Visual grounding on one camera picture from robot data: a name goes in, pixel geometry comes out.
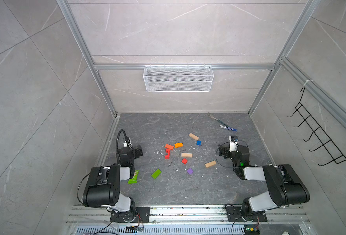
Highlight natural wood block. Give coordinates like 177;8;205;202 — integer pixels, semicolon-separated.
205;160;217;168
189;133;199;141
181;152;193;158

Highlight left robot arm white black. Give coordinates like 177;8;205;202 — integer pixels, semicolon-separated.
77;129;143;222

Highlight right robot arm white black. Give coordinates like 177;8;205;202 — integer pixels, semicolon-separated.
215;136;310;222

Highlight green rectangular block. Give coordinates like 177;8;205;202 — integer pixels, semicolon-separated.
151;169;162;179

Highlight red arch wood block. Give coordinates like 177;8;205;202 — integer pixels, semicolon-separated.
165;149;171;160

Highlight orange-red wood block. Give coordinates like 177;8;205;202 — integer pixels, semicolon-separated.
165;144;175;150

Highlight purple small block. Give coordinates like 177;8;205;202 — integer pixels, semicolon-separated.
187;168;194;175

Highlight yellow-orange wood block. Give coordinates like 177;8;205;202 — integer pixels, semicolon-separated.
174;143;183;148

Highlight green snack wrapper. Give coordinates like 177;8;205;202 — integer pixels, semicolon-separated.
128;170;139;184

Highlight blue marker pen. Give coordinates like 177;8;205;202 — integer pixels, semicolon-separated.
220;125;237;132

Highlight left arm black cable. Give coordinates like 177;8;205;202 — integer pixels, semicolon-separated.
115;129;130;162

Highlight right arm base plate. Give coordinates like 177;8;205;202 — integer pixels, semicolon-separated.
225;205;268;223

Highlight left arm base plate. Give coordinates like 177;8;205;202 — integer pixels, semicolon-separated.
109;207;151;223

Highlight white wire mesh basket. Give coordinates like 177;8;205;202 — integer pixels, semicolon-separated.
143;65;214;93

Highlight black wire hook rack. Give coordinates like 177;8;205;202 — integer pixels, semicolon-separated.
286;87;346;166

